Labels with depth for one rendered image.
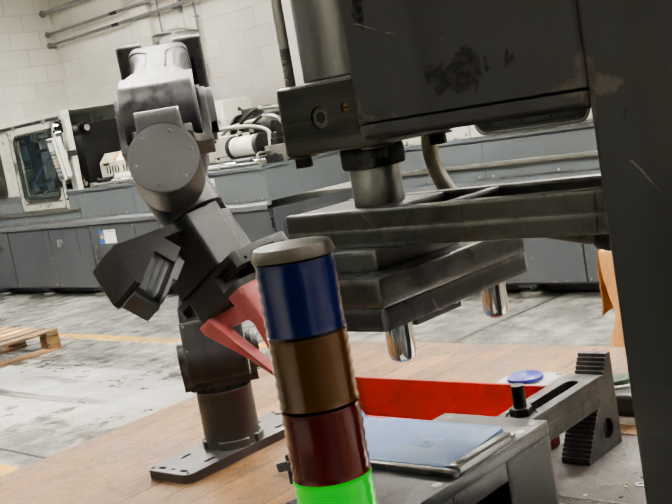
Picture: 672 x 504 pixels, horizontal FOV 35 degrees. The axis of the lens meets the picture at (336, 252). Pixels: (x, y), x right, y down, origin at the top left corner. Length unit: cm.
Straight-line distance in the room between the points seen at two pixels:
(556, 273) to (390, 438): 533
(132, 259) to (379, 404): 43
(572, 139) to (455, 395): 489
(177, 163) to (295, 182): 701
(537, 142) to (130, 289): 531
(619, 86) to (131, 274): 42
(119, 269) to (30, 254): 979
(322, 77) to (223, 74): 1018
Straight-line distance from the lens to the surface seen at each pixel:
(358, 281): 70
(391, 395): 116
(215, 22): 1093
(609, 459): 101
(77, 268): 994
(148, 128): 85
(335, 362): 48
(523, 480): 84
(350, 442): 49
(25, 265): 1076
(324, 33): 74
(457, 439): 82
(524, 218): 66
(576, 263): 607
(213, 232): 88
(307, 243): 47
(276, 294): 47
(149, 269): 85
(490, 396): 108
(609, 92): 59
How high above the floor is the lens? 125
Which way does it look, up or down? 7 degrees down
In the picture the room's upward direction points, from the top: 10 degrees counter-clockwise
